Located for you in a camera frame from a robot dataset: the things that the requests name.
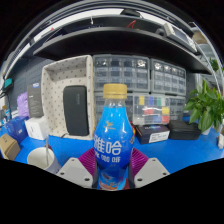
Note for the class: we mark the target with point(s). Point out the clear organizer with colourful parts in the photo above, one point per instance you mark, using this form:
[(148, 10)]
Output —
[(151, 110)]

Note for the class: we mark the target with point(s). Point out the white shelf rack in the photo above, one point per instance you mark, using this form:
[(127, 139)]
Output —
[(211, 50)]

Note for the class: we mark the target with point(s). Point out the blue drink bottle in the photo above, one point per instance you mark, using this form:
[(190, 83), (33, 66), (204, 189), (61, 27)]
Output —
[(113, 140)]

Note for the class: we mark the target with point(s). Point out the grey small-parts drawer cabinet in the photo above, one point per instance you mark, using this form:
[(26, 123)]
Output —
[(121, 71), (176, 108), (168, 77)]

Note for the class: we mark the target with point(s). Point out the brown cardboard box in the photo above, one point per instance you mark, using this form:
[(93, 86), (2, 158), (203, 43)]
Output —
[(8, 146)]

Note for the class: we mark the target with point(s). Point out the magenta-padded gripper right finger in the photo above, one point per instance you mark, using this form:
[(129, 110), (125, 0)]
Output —
[(151, 171)]

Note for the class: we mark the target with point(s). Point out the metal spoon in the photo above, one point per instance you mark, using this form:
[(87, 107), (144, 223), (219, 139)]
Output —
[(47, 143)]

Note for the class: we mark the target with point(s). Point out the black hard case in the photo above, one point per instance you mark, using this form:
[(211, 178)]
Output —
[(76, 110)]

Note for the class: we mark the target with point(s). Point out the green potted plant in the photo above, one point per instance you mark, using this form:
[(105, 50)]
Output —
[(205, 106)]

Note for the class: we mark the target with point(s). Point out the blue printed box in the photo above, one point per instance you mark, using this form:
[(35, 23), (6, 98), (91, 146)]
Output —
[(16, 129)]

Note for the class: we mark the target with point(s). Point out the black box with white label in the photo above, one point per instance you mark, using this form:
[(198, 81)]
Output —
[(153, 133)]

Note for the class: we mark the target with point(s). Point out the white ribbed mug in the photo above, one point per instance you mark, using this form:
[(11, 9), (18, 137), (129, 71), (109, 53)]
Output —
[(38, 158)]

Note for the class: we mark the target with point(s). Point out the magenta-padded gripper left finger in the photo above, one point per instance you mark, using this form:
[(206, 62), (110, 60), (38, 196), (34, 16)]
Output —
[(73, 171)]

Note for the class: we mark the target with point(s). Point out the dark grey flat box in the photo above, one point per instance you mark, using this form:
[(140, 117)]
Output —
[(35, 100)]

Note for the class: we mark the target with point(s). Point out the dark overhead shelf unit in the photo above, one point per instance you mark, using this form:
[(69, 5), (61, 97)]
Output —
[(116, 41)]

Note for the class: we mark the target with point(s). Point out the purple plastic bag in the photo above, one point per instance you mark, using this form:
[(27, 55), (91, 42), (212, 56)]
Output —
[(22, 105)]

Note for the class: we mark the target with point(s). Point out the flat black zip case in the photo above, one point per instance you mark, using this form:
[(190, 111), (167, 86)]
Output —
[(184, 130)]

